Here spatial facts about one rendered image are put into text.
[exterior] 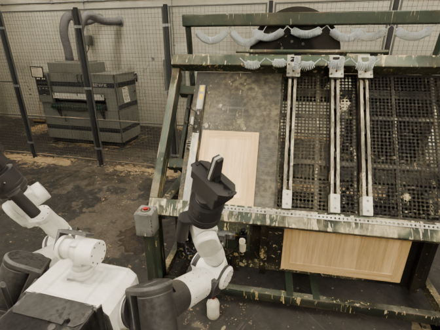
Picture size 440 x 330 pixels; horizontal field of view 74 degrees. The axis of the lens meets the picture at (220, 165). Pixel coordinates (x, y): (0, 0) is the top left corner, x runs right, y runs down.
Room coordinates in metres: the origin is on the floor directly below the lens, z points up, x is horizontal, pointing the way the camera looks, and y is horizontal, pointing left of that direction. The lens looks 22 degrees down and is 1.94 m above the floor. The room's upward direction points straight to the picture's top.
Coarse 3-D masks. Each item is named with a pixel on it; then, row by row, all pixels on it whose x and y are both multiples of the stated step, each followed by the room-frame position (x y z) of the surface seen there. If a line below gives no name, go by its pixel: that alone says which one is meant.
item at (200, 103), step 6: (204, 90) 2.40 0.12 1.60; (198, 96) 2.37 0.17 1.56; (204, 96) 2.39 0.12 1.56; (198, 102) 2.34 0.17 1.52; (198, 108) 2.30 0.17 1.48; (192, 132) 2.18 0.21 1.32; (192, 138) 2.15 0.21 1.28; (198, 138) 2.16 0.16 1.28; (192, 144) 2.12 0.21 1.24; (192, 150) 2.09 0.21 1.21; (192, 156) 2.05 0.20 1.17; (192, 162) 2.02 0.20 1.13; (186, 180) 1.94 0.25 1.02; (186, 186) 1.92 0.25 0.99; (186, 192) 1.88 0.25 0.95; (186, 198) 1.86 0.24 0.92
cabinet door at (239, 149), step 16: (208, 144) 2.12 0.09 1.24; (224, 144) 2.11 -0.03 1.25; (240, 144) 2.09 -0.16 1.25; (256, 144) 2.07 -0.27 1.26; (208, 160) 2.04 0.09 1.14; (224, 160) 2.03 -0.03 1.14; (240, 160) 2.01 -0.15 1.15; (256, 160) 1.99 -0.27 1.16; (240, 176) 1.93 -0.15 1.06; (240, 192) 1.86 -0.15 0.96
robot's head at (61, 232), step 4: (60, 232) 0.64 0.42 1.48; (64, 232) 0.63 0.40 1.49; (68, 232) 0.63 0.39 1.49; (72, 232) 0.63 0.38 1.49; (76, 232) 0.63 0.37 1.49; (80, 232) 0.63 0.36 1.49; (84, 232) 0.65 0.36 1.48; (88, 232) 0.65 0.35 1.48; (56, 236) 0.63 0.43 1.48; (60, 236) 0.64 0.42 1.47; (56, 240) 0.63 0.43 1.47; (56, 244) 0.61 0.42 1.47
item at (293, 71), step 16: (288, 64) 2.35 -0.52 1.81; (288, 80) 2.36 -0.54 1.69; (288, 96) 2.23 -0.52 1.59; (288, 112) 2.14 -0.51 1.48; (288, 128) 2.06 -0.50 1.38; (288, 144) 2.02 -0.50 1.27; (288, 160) 1.94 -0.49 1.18; (288, 176) 1.84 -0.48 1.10; (288, 192) 1.77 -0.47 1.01; (288, 208) 1.70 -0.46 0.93
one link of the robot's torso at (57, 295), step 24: (0, 288) 0.53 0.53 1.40; (48, 288) 0.57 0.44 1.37; (72, 288) 0.57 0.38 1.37; (96, 288) 0.57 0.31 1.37; (120, 288) 0.58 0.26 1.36; (24, 312) 0.49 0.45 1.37; (48, 312) 0.49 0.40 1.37; (72, 312) 0.49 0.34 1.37; (96, 312) 0.50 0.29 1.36; (120, 312) 0.53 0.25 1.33
